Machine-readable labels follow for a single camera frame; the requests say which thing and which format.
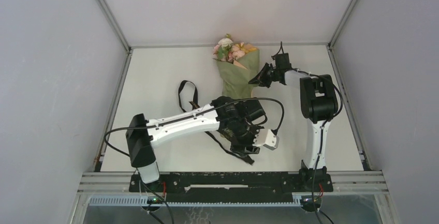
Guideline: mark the black mounting base plate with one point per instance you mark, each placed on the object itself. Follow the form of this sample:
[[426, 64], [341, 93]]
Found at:
[[177, 182]]

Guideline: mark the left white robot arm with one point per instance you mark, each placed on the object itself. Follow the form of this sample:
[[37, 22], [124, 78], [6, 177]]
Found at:
[[143, 136]]

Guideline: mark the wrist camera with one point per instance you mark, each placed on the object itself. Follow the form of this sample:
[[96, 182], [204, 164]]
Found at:
[[282, 62], [252, 110]]

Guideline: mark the yellow fake flower stem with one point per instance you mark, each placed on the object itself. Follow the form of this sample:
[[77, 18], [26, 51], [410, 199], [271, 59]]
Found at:
[[247, 47]]

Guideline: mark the orange wrapping paper sheet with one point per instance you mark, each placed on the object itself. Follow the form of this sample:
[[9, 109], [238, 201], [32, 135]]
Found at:
[[235, 76]]

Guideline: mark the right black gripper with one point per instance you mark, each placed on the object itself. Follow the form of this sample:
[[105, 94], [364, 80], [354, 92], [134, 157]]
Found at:
[[261, 79]]

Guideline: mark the pink fake flower stem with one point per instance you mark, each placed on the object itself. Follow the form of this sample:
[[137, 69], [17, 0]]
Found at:
[[229, 53]]

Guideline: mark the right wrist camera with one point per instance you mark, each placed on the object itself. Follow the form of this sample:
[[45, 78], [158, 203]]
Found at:
[[282, 62]]

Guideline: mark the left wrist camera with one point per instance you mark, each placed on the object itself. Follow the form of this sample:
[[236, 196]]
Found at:
[[252, 110]]

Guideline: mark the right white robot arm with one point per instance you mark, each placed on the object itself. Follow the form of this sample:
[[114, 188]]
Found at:
[[319, 105]]

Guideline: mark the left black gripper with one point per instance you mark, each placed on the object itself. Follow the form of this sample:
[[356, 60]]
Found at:
[[247, 146]]

